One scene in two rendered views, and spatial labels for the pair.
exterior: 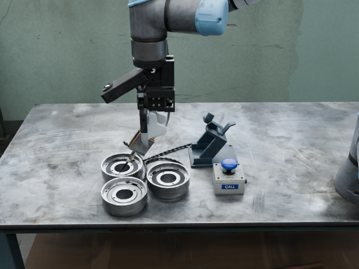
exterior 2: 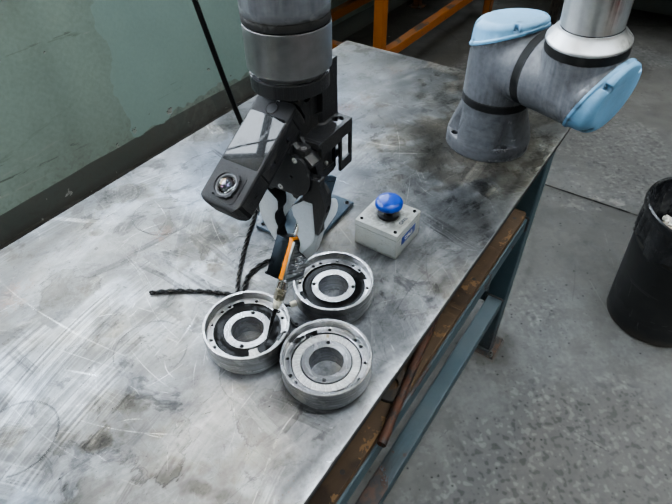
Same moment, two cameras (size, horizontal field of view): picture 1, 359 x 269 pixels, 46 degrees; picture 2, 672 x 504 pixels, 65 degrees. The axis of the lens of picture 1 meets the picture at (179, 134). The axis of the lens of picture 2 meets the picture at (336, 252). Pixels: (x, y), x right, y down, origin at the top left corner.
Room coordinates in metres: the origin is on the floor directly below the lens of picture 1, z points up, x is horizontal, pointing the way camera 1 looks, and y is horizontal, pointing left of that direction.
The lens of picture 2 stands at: (0.55, 0.40, 1.34)
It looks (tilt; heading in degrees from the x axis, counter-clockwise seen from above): 44 degrees down; 306
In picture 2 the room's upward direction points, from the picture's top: 1 degrees counter-clockwise
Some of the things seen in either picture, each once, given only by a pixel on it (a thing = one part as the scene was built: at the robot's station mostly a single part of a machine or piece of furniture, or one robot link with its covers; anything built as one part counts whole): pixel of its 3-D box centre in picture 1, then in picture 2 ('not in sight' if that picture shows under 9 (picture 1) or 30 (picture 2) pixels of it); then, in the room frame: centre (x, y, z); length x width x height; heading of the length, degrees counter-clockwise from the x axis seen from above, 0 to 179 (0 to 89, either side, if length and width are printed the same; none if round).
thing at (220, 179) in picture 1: (230, 177); (389, 223); (0.84, -0.13, 0.82); 0.08 x 0.07 x 0.05; 91
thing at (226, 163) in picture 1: (228, 169); (388, 212); (0.84, -0.12, 0.85); 0.04 x 0.04 x 0.05
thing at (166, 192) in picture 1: (168, 181); (333, 289); (0.83, 0.03, 0.82); 0.10 x 0.10 x 0.04
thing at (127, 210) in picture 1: (124, 197); (326, 365); (0.77, 0.13, 0.82); 0.10 x 0.10 x 0.04
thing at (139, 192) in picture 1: (124, 197); (326, 365); (0.77, 0.13, 0.82); 0.08 x 0.08 x 0.02
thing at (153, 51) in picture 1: (149, 47); (285, 45); (0.85, 0.06, 1.15); 0.08 x 0.08 x 0.05
